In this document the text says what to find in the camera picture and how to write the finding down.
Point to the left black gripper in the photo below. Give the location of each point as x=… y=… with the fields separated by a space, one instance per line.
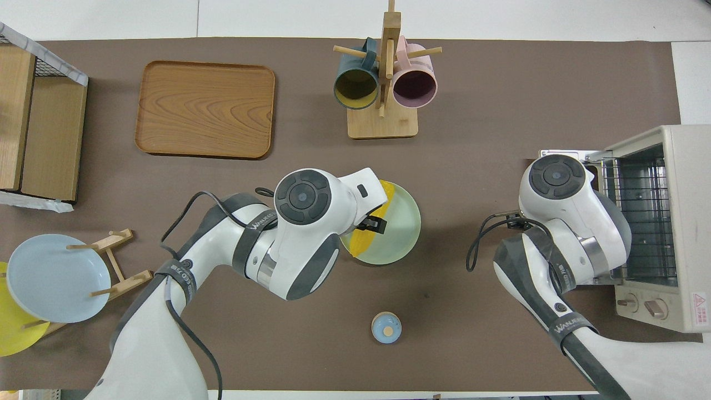
x=373 y=224

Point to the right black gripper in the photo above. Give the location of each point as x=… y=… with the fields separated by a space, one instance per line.
x=514 y=220

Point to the yellow corn cob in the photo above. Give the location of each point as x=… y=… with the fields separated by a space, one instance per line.
x=361 y=241

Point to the light green plate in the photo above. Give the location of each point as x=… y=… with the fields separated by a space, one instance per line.
x=397 y=228

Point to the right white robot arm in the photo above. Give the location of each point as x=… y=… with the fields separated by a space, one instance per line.
x=561 y=194

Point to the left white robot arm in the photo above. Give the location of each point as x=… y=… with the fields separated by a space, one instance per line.
x=300 y=239

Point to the silver oven knob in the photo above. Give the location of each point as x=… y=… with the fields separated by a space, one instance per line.
x=627 y=303
x=655 y=308

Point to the beige toaster oven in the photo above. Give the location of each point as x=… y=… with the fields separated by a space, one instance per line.
x=689 y=222

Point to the large brown table mat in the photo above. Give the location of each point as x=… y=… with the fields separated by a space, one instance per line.
x=472 y=139

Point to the wooden mug tree stand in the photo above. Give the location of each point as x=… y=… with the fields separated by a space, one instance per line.
x=383 y=125

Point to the small blue lidded jar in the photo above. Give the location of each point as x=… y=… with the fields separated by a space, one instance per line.
x=386 y=328

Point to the dark teal mug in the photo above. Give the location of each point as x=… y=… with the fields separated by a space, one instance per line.
x=355 y=89

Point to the pink mug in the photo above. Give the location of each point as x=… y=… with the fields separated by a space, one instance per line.
x=414 y=89

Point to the rectangular wooden tray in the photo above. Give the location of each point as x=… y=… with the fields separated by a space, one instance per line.
x=205 y=108

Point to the red warning sticker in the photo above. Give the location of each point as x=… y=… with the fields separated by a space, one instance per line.
x=700 y=308

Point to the wooden plate rack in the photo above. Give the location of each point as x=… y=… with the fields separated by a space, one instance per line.
x=125 y=283

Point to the light blue plate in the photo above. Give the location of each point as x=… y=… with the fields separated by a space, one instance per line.
x=55 y=278

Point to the yellow plate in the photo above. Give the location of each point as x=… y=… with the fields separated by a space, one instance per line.
x=11 y=333

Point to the wooden shelf with white frame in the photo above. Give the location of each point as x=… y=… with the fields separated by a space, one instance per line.
x=55 y=122

